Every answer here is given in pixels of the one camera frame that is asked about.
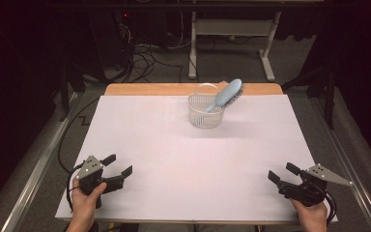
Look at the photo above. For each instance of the person's left hand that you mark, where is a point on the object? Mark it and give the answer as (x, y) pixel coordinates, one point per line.
(85, 206)

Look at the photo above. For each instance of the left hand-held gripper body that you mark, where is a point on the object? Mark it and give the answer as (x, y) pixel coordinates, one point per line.
(91, 175)

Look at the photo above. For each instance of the white metal table frame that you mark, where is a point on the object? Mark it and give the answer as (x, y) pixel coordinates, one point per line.
(235, 27)

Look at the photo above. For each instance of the person's right hand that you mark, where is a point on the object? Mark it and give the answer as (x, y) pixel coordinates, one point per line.
(310, 216)

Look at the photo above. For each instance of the aluminium floor rail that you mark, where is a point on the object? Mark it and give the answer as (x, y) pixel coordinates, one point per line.
(38, 167)
(348, 154)

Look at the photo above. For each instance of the light blue hairbrush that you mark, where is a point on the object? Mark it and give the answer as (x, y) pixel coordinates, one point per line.
(225, 93)

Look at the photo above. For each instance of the black metal stand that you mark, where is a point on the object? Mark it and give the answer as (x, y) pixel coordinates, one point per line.
(69, 83)
(327, 87)

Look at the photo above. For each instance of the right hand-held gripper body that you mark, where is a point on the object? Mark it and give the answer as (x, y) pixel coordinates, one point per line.
(309, 185)

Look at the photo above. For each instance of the black computer tower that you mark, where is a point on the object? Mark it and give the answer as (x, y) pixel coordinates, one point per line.
(109, 38)

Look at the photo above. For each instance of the white plastic basket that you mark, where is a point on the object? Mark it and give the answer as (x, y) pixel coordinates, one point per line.
(204, 119)

